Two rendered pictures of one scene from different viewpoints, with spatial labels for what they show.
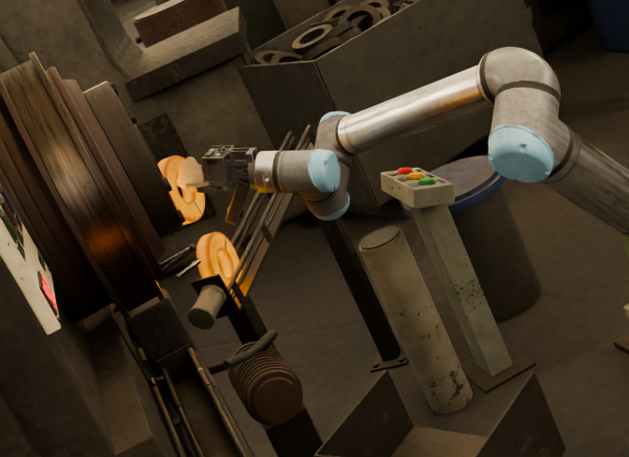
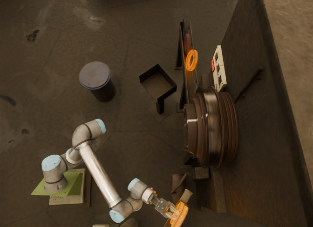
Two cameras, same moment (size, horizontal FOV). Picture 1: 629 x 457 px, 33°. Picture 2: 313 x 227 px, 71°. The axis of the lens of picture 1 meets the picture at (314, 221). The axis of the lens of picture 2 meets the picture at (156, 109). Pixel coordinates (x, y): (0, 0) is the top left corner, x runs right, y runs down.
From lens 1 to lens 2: 2.31 m
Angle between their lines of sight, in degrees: 91
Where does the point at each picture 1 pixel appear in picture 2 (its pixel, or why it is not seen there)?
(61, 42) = not seen: outside the picture
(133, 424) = (205, 80)
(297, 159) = (139, 184)
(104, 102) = (190, 109)
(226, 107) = not seen: outside the picture
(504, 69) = (84, 131)
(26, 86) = (210, 96)
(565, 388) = not seen: hidden behind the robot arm
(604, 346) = (91, 210)
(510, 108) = (93, 124)
